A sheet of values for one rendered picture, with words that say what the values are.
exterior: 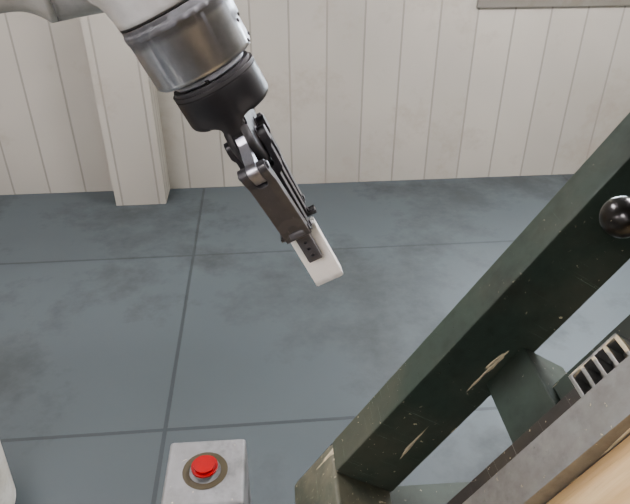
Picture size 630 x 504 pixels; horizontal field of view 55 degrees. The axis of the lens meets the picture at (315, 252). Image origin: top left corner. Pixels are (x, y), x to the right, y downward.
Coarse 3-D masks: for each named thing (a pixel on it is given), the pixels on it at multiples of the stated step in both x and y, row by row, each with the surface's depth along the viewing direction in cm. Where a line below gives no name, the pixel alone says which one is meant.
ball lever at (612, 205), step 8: (608, 200) 54; (616, 200) 53; (624, 200) 52; (608, 208) 53; (616, 208) 52; (624, 208) 52; (600, 216) 54; (608, 216) 53; (616, 216) 52; (624, 216) 52; (600, 224) 54; (608, 224) 53; (616, 224) 52; (624, 224) 52; (608, 232) 53; (616, 232) 53; (624, 232) 52
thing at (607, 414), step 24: (624, 360) 59; (600, 384) 60; (624, 384) 58; (576, 408) 61; (600, 408) 59; (624, 408) 56; (552, 432) 62; (576, 432) 60; (600, 432) 58; (624, 432) 57; (528, 456) 64; (552, 456) 61; (576, 456) 59; (600, 456) 59; (504, 480) 65; (528, 480) 62; (552, 480) 60
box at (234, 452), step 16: (176, 448) 95; (192, 448) 95; (208, 448) 95; (224, 448) 95; (240, 448) 95; (176, 464) 92; (240, 464) 92; (176, 480) 90; (208, 480) 90; (224, 480) 90; (240, 480) 90; (176, 496) 87; (192, 496) 87; (208, 496) 87; (224, 496) 87; (240, 496) 87
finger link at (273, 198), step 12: (264, 168) 48; (240, 180) 48; (276, 180) 50; (252, 192) 50; (264, 192) 51; (276, 192) 51; (264, 204) 51; (276, 204) 52; (288, 204) 52; (276, 216) 53; (288, 216) 53; (300, 216) 53; (276, 228) 54; (288, 228) 54; (300, 228) 54; (288, 240) 55
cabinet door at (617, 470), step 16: (624, 448) 57; (608, 464) 58; (624, 464) 56; (576, 480) 60; (592, 480) 58; (608, 480) 57; (624, 480) 56; (560, 496) 61; (576, 496) 59; (592, 496) 58; (608, 496) 56; (624, 496) 55
